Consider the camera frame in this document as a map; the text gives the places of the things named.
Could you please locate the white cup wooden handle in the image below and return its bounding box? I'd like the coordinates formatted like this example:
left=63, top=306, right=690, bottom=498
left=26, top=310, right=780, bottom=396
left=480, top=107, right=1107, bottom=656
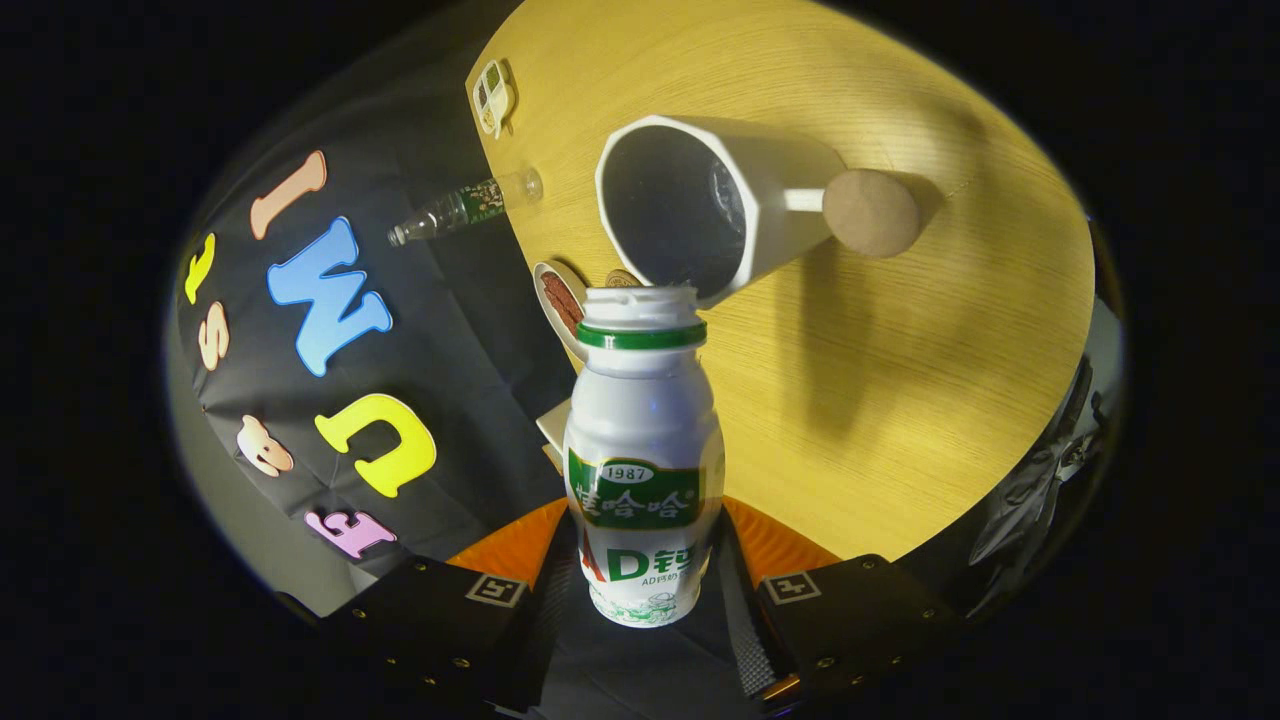
left=595, top=114, right=922, bottom=309

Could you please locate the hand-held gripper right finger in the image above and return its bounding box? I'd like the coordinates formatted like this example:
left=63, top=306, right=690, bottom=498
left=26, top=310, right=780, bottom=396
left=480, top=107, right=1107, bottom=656
left=712, top=495, right=961, bottom=706

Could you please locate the wooden table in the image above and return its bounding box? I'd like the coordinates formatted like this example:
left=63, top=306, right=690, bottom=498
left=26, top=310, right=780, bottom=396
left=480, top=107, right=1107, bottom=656
left=465, top=0, right=1096, bottom=563

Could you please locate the dark shiny cloth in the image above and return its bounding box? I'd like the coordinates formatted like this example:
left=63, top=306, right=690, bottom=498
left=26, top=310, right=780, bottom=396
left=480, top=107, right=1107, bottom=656
left=965, top=300, right=1116, bottom=621

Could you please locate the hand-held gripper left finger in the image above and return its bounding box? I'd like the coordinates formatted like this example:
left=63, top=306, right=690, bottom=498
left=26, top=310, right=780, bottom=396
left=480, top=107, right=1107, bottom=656
left=320, top=497, right=581, bottom=716

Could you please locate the black backdrop cloth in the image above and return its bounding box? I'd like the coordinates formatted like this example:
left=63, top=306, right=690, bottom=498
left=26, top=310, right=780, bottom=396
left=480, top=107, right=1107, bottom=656
left=175, top=20, right=761, bottom=720

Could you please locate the white round plate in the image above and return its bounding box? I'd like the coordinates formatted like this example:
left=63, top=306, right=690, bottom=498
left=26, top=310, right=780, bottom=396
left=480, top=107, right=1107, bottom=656
left=532, top=261, right=591, bottom=363

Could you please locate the white divided dish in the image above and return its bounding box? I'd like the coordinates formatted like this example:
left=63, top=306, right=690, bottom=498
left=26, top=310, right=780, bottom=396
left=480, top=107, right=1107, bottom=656
left=471, top=58, right=518, bottom=140

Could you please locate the brown meat slice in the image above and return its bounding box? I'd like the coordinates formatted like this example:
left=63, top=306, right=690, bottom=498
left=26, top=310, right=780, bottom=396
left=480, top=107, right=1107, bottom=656
left=541, top=271, right=585, bottom=338

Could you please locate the clear plastic water bottle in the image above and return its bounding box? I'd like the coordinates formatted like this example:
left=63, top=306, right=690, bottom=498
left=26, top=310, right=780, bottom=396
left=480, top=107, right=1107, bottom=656
left=387, top=167, right=545, bottom=248

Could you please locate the white juice bottle green label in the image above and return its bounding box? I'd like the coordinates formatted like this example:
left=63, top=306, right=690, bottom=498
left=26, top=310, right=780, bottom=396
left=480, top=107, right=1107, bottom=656
left=563, top=285, right=726, bottom=629

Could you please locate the white toaster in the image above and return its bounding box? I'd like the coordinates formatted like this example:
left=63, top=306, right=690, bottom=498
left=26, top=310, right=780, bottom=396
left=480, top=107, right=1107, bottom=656
left=536, top=397, right=574, bottom=473

